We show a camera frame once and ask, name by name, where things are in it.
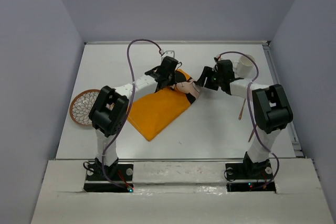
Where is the floral patterned plate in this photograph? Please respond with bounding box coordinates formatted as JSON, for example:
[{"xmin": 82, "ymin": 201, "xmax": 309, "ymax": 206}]
[{"xmin": 69, "ymin": 89, "xmax": 100, "ymax": 126}]

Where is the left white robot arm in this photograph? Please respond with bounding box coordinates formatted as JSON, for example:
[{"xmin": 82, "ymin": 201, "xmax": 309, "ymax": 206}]
[{"xmin": 88, "ymin": 56, "xmax": 178, "ymax": 179}]

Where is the copper fork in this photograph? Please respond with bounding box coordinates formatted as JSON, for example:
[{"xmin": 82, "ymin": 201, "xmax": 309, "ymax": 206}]
[{"xmin": 238, "ymin": 99, "xmax": 246, "ymax": 120}]

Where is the yellow cartoon cloth napkin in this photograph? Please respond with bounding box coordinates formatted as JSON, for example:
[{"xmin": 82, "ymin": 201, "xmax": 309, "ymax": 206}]
[{"xmin": 128, "ymin": 69, "xmax": 201, "ymax": 142}]

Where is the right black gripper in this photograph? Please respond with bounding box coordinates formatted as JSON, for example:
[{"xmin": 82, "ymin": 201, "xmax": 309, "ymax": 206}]
[{"xmin": 194, "ymin": 66, "xmax": 223, "ymax": 90}]

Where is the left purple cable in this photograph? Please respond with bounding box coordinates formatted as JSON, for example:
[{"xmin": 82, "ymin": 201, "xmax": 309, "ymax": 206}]
[{"xmin": 101, "ymin": 39, "xmax": 163, "ymax": 190}]

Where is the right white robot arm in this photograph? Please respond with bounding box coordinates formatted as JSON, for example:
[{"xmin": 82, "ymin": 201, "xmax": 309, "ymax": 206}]
[{"xmin": 196, "ymin": 60, "xmax": 293, "ymax": 181}]

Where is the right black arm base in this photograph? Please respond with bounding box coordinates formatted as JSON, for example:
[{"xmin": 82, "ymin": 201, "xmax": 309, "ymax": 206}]
[{"xmin": 223, "ymin": 154, "xmax": 276, "ymax": 193}]

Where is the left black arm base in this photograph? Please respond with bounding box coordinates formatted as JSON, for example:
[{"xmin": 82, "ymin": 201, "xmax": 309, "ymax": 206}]
[{"xmin": 83, "ymin": 159, "xmax": 134, "ymax": 193}]

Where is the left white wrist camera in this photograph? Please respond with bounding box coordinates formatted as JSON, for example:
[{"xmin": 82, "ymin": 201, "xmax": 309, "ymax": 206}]
[{"xmin": 160, "ymin": 50, "xmax": 175, "ymax": 58}]

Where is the white ceramic mug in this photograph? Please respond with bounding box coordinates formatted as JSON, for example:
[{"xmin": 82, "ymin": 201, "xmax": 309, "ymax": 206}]
[{"xmin": 233, "ymin": 55, "xmax": 255, "ymax": 78}]

